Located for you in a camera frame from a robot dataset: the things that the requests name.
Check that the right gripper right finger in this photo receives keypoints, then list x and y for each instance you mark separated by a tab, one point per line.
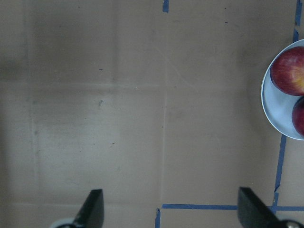
252	212

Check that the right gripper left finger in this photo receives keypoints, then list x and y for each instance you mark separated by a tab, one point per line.
91	214

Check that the red apple plate front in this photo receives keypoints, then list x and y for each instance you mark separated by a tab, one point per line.
298	116

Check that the red apple plate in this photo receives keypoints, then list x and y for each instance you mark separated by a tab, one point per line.
287	71
298	116

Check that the light blue plate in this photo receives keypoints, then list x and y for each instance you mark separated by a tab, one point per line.
278	107

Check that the red apple plate top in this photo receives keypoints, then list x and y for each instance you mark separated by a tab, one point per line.
287	71

